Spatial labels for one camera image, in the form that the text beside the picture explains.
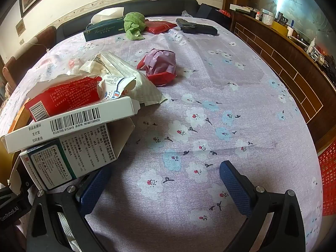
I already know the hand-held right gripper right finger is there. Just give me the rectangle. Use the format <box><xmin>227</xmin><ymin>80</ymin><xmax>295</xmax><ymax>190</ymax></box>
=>
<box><xmin>219</xmin><ymin>160</ymin><xmax>306</xmax><ymax>252</ymax></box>

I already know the white flat box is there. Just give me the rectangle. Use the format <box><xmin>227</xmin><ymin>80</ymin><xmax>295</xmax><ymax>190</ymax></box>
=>
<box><xmin>230</xmin><ymin>4</ymin><xmax>254</xmax><ymax>13</ymax></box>

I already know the white barcode medicine box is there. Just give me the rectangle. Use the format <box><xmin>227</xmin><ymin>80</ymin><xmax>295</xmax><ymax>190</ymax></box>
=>
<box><xmin>0</xmin><ymin>96</ymin><xmax>141</xmax><ymax>154</ymax></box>

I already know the cream plastic bag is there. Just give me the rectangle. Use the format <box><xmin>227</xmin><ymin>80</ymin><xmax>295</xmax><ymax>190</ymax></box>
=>
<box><xmin>79</xmin><ymin>52</ymin><xmax>168</xmax><ymax>104</ymax></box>

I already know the black paper bag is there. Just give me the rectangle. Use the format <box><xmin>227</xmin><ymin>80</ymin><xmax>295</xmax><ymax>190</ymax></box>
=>
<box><xmin>196</xmin><ymin>3</ymin><xmax>233</xmax><ymax>29</ymax></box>

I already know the green towel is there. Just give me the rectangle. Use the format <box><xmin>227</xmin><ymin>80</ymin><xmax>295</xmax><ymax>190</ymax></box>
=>
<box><xmin>123</xmin><ymin>12</ymin><xmax>146</xmax><ymax>41</ymax></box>

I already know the black sofa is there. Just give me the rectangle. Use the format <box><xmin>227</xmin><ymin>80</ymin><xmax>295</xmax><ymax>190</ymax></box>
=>
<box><xmin>56</xmin><ymin>0</ymin><xmax>200</xmax><ymax>45</ymax></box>

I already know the crumpled white blue carton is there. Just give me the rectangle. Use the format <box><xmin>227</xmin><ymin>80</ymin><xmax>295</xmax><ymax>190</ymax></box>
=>
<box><xmin>97</xmin><ymin>73</ymin><xmax>137</xmax><ymax>101</ymax></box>

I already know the brown chair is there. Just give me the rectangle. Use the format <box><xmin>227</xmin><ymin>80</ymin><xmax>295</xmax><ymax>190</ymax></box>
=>
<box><xmin>3</xmin><ymin>26</ymin><xmax>57</xmax><ymax>90</ymax></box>

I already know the green label medicine box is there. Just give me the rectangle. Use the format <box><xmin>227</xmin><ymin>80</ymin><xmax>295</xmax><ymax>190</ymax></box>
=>
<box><xmin>8</xmin><ymin>117</ymin><xmax>135</xmax><ymax>193</ymax></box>

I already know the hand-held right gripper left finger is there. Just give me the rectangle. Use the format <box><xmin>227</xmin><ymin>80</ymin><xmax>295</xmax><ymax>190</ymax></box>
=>
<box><xmin>28</xmin><ymin>167</ymin><xmax>124</xmax><ymax>252</ymax></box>

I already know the dark green tissue box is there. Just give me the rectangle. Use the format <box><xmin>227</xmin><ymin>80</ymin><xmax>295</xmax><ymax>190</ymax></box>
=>
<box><xmin>84</xmin><ymin>7</ymin><xmax>126</xmax><ymax>42</ymax></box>

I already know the clear red print plastic wrapper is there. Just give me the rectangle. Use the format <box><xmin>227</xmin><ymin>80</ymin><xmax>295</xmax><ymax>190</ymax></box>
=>
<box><xmin>46</xmin><ymin>55</ymin><xmax>84</xmax><ymax>76</ymax></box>

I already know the black toy gun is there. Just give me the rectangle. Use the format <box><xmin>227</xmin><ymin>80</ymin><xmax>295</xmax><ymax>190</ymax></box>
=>
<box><xmin>176</xmin><ymin>18</ymin><xmax>218</xmax><ymax>35</ymax></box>

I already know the red flat packet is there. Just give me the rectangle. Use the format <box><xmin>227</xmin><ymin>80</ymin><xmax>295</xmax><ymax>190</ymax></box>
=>
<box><xmin>144</xmin><ymin>20</ymin><xmax>177</xmax><ymax>34</ymax></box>

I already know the red carton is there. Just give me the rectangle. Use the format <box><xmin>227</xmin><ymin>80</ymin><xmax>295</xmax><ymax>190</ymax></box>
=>
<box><xmin>25</xmin><ymin>75</ymin><xmax>103</xmax><ymax>122</ymax></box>

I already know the floral purple tablecloth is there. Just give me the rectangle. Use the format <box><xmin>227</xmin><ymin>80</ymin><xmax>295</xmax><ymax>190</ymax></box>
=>
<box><xmin>0</xmin><ymin>16</ymin><xmax>323</xmax><ymax>252</ymax></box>

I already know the purple crumpled paper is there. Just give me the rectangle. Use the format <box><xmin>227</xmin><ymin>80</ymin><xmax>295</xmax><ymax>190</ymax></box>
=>
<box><xmin>143</xmin><ymin>49</ymin><xmax>177</xmax><ymax>76</ymax></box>

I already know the red plastic basket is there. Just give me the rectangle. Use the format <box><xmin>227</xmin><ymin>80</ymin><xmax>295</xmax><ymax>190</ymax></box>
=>
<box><xmin>318</xmin><ymin>139</ymin><xmax>336</xmax><ymax>217</ymax></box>

